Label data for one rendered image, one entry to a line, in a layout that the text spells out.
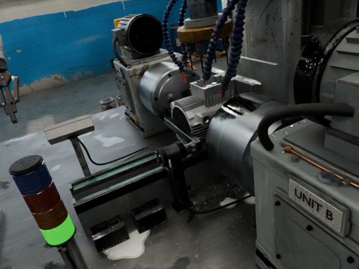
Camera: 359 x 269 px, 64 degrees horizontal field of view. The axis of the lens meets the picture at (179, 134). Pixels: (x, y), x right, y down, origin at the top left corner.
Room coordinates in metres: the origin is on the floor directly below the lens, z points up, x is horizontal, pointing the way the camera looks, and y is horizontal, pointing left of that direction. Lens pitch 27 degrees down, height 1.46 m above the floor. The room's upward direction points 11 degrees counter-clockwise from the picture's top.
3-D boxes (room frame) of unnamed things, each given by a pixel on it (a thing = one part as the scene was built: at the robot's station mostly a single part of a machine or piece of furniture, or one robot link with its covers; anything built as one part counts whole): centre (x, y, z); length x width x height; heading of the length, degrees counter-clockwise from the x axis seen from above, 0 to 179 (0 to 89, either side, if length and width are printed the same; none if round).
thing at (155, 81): (1.28, 0.02, 1.04); 0.37 x 0.25 x 0.25; 21
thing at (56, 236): (0.47, 0.29, 1.05); 0.06 x 0.06 x 0.04
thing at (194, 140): (0.88, -0.01, 1.01); 0.26 x 0.04 x 0.03; 21
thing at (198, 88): (0.96, -0.14, 1.11); 0.12 x 0.11 x 0.07; 111
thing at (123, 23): (1.53, 0.15, 1.16); 0.33 x 0.26 x 0.42; 21
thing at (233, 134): (0.63, -0.23, 1.04); 0.41 x 0.25 x 0.25; 21
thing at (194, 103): (0.95, -0.11, 1.01); 0.20 x 0.19 x 0.19; 111
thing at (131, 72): (1.50, 0.11, 0.99); 0.35 x 0.31 x 0.37; 21
